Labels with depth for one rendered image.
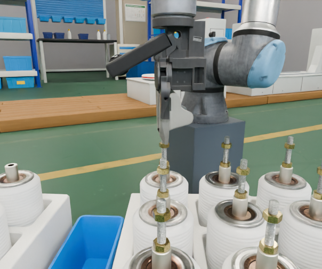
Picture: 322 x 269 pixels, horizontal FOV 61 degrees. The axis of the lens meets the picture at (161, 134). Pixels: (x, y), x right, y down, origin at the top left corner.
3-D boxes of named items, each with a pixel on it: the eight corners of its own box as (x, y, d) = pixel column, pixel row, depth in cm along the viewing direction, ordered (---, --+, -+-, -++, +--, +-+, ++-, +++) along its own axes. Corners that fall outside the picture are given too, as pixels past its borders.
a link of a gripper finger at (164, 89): (170, 119, 45) (170, 64, 44) (161, 120, 45) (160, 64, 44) (167, 117, 50) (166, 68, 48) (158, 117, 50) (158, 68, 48)
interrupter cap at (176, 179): (138, 177, 55) (138, 174, 55) (169, 170, 59) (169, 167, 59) (157, 193, 49) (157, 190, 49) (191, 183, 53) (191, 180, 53)
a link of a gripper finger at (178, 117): (194, 146, 48) (195, 92, 46) (161, 147, 47) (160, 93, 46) (191, 143, 51) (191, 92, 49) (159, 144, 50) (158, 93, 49)
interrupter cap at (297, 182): (272, 191, 50) (273, 188, 50) (258, 174, 57) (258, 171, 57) (314, 191, 50) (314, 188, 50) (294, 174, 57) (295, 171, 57)
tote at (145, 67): (125, 82, 505) (124, 61, 494) (145, 81, 525) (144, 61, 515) (137, 84, 464) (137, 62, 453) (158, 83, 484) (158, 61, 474)
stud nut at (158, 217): (171, 221, 29) (171, 214, 29) (156, 224, 28) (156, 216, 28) (166, 211, 31) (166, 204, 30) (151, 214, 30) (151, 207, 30)
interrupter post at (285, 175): (281, 184, 52) (283, 168, 52) (275, 179, 55) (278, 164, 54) (293, 184, 52) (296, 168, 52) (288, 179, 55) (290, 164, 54)
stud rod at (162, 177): (160, 202, 43) (160, 157, 41) (167, 203, 43) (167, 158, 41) (159, 206, 42) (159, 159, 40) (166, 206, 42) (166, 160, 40)
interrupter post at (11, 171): (11, 177, 55) (8, 162, 55) (22, 177, 55) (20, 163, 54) (3, 183, 53) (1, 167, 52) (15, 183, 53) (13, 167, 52)
